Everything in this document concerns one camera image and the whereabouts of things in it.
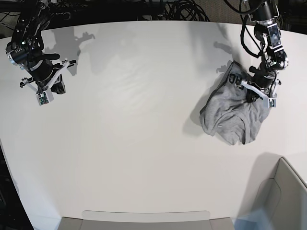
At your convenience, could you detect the grey bin front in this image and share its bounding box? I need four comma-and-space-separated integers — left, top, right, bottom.
58, 210, 235, 230

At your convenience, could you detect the blue cloth in bin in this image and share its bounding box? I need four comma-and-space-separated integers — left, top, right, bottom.
232, 208, 274, 230

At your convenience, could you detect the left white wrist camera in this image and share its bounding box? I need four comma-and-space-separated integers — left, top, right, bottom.
238, 79, 281, 108

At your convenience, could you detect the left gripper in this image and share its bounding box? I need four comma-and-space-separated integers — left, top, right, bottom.
247, 68, 277, 89

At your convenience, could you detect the grey bin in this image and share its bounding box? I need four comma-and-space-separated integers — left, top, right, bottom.
252, 158, 307, 230
58, 210, 235, 230

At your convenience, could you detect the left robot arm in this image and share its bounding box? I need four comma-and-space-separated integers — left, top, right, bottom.
240, 0, 289, 108

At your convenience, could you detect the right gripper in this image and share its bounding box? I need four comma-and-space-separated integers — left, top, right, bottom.
28, 59, 66, 94

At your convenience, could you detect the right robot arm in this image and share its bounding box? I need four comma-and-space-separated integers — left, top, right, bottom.
6, 0, 66, 94

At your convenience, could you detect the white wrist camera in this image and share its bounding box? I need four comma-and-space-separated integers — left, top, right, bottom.
20, 59, 76, 106
238, 79, 281, 108

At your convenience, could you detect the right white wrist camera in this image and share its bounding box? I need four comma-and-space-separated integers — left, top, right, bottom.
20, 59, 76, 106

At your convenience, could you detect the black cable bundle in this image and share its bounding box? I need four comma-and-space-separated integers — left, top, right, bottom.
0, 0, 307, 39

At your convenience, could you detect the grey T-shirt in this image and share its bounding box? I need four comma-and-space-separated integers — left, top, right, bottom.
200, 61, 270, 145

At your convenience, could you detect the grey bin right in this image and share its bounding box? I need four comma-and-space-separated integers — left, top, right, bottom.
252, 158, 307, 230

